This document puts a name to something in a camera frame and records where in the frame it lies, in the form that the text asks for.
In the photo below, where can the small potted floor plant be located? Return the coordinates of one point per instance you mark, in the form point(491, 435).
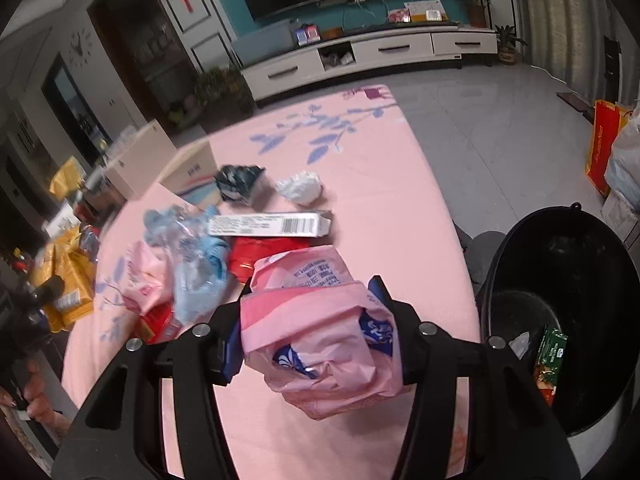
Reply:
point(510, 42)

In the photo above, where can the black wall clock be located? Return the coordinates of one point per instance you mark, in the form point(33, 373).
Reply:
point(79, 49)

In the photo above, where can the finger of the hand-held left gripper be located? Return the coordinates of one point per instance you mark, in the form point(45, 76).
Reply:
point(47, 289)

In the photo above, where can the blue face mask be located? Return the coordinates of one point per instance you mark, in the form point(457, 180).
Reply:
point(200, 282)

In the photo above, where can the white desk calendar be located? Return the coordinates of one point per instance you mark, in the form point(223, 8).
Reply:
point(425, 10)

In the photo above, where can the flat red box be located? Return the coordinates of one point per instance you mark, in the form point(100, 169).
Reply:
point(399, 16)

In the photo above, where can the grey-blue box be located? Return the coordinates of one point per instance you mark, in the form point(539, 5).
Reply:
point(262, 42)

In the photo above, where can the bushy potted plants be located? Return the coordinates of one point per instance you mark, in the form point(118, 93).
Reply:
point(220, 90)

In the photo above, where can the yellow snack bags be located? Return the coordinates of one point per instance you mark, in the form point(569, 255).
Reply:
point(70, 280)

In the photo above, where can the white crumpled tissue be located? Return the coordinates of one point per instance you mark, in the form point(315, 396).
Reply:
point(300, 187)

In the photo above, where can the dark crumpled wrapper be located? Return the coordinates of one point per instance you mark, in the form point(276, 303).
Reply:
point(239, 182)

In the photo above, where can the small colourful boxes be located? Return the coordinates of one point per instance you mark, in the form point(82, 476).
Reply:
point(306, 35)

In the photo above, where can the white plastic bag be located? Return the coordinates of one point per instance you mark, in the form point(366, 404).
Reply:
point(625, 160)

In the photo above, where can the black trash bin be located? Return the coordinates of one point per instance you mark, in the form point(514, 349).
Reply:
point(575, 270)

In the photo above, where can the pink floral tablecloth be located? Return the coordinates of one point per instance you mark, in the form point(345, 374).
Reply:
point(380, 200)

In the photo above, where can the grey curtain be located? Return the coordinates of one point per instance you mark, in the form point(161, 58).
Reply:
point(550, 0)

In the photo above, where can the long white carton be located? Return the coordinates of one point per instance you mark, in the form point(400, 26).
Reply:
point(260, 224)

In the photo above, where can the small red packet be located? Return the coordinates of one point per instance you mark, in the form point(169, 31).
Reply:
point(160, 325)

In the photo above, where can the orange shopping bag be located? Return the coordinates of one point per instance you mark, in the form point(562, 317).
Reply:
point(602, 145)

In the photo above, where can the white tv cabinet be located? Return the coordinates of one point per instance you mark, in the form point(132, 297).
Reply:
point(375, 52)

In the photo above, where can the green snack packet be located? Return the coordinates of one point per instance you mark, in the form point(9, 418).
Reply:
point(550, 360)

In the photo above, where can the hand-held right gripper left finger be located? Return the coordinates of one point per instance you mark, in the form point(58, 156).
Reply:
point(230, 352)

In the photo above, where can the pink plastic packet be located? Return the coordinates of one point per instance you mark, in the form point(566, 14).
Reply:
point(310, 320)

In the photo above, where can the white storage box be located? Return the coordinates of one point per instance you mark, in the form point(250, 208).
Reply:
point(135, 160)

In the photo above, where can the person's left hand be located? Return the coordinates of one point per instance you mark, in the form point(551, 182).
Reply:
point(42, 395)

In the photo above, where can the white printed carton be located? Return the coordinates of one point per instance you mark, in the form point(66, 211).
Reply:
point(617, 217)

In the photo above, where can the small pink packet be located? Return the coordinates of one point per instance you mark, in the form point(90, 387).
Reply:
point(145, 275)

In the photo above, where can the clear bluish plastic wrapper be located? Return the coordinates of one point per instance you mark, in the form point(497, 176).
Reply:
point(167, 225)

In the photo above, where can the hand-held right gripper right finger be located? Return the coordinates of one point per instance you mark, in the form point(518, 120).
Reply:
point(374, 294)

